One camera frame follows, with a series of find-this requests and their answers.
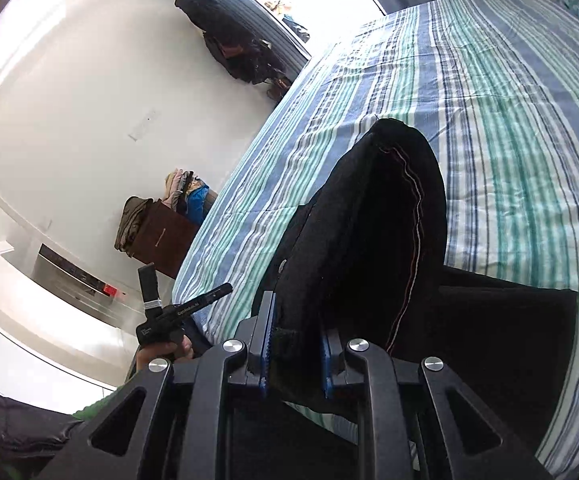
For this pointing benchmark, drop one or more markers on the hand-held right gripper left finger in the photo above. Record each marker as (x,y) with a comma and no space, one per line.
(267,340)

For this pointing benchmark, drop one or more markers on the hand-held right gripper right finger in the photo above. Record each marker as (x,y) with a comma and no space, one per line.
(327,360)

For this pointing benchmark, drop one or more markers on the black pants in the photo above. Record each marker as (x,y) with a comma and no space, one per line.
(369,220)

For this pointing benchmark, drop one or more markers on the person's left hand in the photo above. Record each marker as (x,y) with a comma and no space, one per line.
(144,355)

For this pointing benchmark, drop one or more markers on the brown drawer cabinet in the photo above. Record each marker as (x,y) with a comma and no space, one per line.
(169,240)

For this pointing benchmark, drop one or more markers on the grey low cabinet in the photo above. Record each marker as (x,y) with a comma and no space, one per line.
(74,280)

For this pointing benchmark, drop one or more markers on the olive cloth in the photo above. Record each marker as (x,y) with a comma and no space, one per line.
(132,225)

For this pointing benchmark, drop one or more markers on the pile of colourful clothes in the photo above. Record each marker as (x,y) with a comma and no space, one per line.
(194,200)

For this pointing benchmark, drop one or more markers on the person's dark clothing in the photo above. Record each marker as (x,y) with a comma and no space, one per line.
(14,430)

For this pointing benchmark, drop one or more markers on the brown shoes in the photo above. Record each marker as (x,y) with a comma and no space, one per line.
(278,89)

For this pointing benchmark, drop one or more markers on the hanging dark coats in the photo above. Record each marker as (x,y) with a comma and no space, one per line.
(229,35)

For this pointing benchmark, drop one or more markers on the striped bed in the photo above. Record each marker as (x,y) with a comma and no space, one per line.
(494,110)

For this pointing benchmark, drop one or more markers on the clothes outside doorway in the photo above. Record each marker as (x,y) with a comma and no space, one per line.
(294,25)

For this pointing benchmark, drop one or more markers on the white wall plate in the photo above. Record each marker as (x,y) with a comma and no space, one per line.
(143,125)

